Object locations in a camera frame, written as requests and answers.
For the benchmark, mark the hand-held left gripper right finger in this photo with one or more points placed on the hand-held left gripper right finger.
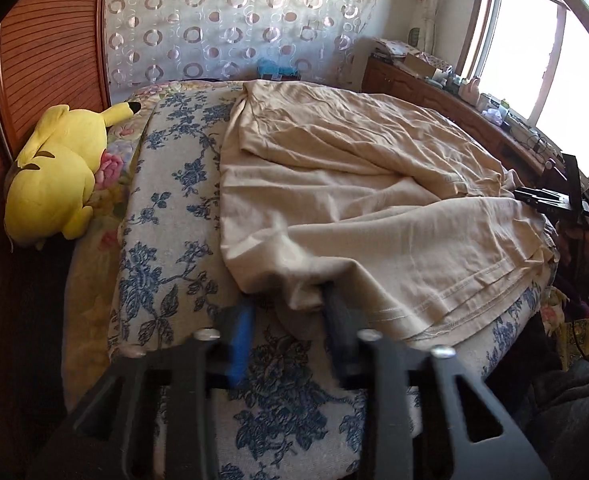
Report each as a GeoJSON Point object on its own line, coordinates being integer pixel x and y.
{"type": "Point", "coordinates": [337, 320]}

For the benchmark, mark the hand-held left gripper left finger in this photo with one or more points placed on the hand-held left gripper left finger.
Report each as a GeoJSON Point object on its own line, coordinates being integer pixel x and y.
{"type": "Point", "coordinates": [239, 340]}

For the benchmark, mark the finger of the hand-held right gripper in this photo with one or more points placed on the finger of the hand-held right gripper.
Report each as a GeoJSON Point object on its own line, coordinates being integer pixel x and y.
{"type": "Point", "coordinates": [539, 197]}
{"type": "Point", "coordinates": [570, 175]}

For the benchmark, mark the beige bed sheet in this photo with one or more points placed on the beige bed sheet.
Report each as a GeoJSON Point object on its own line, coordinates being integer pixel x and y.
{"type": "Point", "coordinates": [374, 210]}

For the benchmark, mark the wooden framed window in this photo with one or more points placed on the wooden framed window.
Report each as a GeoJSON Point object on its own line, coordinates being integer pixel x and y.
{"type": "Point", "coordinates": [524, 60]}

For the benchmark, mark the blue floral white blanket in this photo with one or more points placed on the blue floral white blanket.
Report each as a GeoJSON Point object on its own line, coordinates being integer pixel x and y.
{"type": "Point", "coordinates": [174, 210]}

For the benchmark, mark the pastel floral bed sheet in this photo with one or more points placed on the pastel floral bed sheet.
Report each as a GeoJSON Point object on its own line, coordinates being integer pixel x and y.
{"type": "Point", "coordinates": [89, 280]}

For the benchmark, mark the open cardboard box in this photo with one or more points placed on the open cardboard box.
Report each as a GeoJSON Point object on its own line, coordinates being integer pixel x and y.
{"type": "Point", "coordinates": [419, 66]}

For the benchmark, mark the person's dark trousers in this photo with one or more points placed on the person's dark trousers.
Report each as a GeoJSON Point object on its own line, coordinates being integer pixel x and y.
{"type": "Point", "coordinates": [574, 410]}

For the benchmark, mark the folded floral cloth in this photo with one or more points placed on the folded floral cloth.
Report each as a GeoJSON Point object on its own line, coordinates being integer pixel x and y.
{"type": "Point", "coordinates": [399, 49]}

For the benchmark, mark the floral window curtain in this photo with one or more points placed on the floral window curtain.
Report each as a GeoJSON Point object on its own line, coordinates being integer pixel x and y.
{"type": "Point", "coordinates": [434, 10]}

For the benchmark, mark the yellow plush toy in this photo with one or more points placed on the yellow plush toy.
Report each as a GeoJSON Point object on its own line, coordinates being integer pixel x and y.
{"type": "Point", "coordinates": [54, 180]}

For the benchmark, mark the teal box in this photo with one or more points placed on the teal box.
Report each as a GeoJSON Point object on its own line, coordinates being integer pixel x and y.
{"type": "Point", "coordinates": [274, 67]}

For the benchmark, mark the circle-patterned sheer curtain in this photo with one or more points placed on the circle-patterned sheer curtain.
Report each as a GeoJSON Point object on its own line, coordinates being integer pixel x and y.
{"type": "Point", "coordinates": [224, 20]}

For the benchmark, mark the brown slatted wooden wardrobe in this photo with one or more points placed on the brown slatted wooden wardrobe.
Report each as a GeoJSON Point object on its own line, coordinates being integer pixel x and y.
{"type": "Point", "coordinates": [39, 60]}

